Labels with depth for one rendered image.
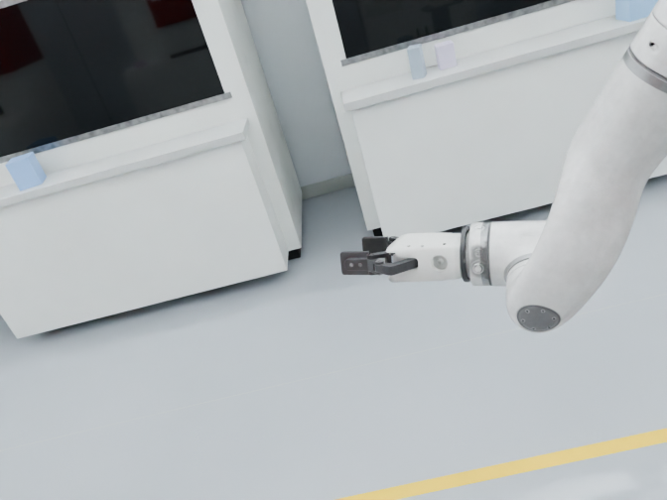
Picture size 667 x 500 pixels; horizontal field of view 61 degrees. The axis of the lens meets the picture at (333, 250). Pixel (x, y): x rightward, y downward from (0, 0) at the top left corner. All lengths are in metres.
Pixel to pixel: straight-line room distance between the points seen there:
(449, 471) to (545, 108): 1.81
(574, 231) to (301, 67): 3.39
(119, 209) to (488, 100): 1.94
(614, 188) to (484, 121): 2.34
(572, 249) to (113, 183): 2.68
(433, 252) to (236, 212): 2.35
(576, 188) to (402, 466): 1.58
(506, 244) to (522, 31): 2.48
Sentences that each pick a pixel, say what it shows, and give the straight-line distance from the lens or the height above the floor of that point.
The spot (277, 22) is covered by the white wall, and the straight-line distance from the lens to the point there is 3.88.
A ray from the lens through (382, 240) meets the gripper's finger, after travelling 0.85.
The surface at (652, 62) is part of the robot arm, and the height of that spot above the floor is 1.44.
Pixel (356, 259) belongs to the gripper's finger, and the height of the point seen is 1.23.
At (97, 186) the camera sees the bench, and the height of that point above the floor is 0.82.
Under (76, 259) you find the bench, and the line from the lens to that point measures 3.37.
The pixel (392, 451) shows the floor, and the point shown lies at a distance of 2.15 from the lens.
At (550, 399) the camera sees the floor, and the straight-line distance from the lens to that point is 2.24.
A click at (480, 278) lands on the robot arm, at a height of 1.19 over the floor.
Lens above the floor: 1.61
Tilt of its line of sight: 28 degrees down
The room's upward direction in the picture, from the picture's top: 17 degrees counter-clockwise
